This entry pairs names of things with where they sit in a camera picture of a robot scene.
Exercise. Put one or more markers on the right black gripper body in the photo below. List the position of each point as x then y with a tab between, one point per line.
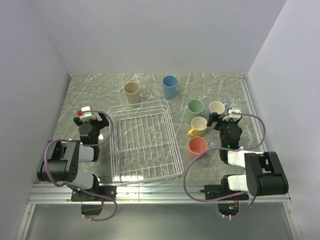
222	130

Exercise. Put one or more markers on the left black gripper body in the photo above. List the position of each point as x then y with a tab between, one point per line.
97	126

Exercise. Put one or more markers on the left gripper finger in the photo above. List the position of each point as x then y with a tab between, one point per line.
102	120
77	121

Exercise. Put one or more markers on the light blue ceramic mug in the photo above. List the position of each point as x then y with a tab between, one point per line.
216	107

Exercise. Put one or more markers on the yellow ceramic mug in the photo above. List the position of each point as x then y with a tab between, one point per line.
198	127

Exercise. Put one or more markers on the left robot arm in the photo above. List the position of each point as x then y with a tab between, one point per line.
61	157

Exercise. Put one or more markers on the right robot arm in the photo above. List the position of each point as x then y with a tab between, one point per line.
264	174

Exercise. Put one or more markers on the green plastic tumbler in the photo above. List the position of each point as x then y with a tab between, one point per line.
194	109

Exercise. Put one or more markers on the salmon pink plastic tumbler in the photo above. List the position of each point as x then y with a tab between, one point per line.
196	146

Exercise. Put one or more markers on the beige plastic tumbler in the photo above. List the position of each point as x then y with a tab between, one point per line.
132	92

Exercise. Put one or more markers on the blue plastic tumbler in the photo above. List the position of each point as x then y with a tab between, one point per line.
169	86

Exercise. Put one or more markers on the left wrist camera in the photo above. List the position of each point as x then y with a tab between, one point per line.
85	114

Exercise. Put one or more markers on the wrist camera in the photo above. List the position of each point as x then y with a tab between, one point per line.
85	114
228	114

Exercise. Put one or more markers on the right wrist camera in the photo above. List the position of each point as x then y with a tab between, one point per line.
228	114

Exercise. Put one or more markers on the white wire dish rack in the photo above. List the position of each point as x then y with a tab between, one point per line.
143	145

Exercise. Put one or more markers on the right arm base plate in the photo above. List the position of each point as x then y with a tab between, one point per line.
217	191

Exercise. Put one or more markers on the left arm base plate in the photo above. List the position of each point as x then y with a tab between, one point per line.
106	192

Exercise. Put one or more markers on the aluminium mounting rail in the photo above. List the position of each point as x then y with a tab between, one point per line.
146	193

